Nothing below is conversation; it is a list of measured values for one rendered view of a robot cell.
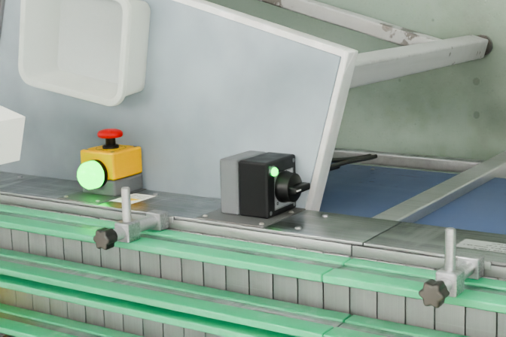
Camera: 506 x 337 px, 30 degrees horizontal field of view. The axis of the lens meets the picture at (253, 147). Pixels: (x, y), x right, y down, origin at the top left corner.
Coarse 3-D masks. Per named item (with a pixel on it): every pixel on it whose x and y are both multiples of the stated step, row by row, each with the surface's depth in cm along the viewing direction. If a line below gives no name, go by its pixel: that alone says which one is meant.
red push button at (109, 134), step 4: (100, 132) 148; (104, 132) 148; (108, 132) 148; (112, 132) 148; (116, 132) 148; (120, 132) 149; (100, 136) 148; (104, 136) 148; (108, 136) 147; (112, 136) 148; (116, 136) 148; (120, 136) 149; (108, 140) 149; (112, 140) 149; (108, 144) 149; (112, 144) 149
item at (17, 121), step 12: (0, 108) 123; (0, 120) 119; (12, 120) 120; (24, 120) 122; (0, 132) 119; (12, 132) 121; (0, 144) 120; (12, 144) 122; (0, 156) 121; (12, 156) 123
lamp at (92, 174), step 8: (96, 160) 146; (80, 168) 146; (88, 168) 145; (96, 168) 145; (104, 168) 146; (80, 176) 146; (88, 176) 145; (96, 176) 145; (104, 176) 146; (88, 184) 145; (96, 184) 145; (104, 184) 147
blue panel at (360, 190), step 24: (360, 168) 174; (384, 168) 174; (336, 192) 155; (360, 192) 155; (384, 192) 155; (408, 192) 154; (480, 192) 153; (504, 192) 153; (360, 216) 139; (432, 216) 138; (456, 216) 138; (480, 216) 138; (504, 216) 137
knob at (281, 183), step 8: (280, 176) 131; (288, 176) 131; (296, 176) 131; (280, 184) 130; (288, 184) 130; (296, 184) 131; (304, 184) 131; (280, 192) 130; (288, 192) 130; (296, 192) 129; (280, 200) 131; (288, 200) 131; (296, 200) 132
